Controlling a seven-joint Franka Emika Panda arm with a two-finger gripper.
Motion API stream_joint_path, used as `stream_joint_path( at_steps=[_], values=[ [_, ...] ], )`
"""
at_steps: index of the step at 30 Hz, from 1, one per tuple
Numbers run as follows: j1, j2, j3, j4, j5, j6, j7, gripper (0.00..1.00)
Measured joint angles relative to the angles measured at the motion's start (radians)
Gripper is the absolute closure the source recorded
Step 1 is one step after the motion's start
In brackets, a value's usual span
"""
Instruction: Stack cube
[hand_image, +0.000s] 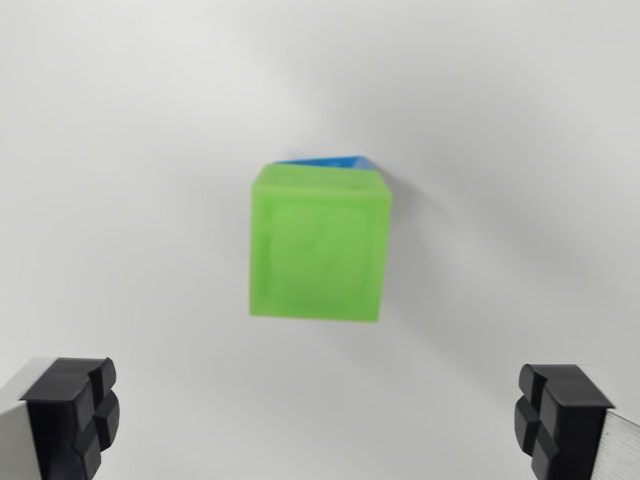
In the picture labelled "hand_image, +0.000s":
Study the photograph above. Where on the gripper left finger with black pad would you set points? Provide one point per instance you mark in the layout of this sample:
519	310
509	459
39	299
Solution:
55	415

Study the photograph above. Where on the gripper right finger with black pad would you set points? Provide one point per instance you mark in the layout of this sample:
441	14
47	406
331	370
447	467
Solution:
570	420

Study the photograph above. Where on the green embossed soft cube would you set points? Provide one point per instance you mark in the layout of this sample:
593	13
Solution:
320	250

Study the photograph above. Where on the blue embossed soft cube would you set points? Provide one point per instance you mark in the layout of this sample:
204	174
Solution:
335	162

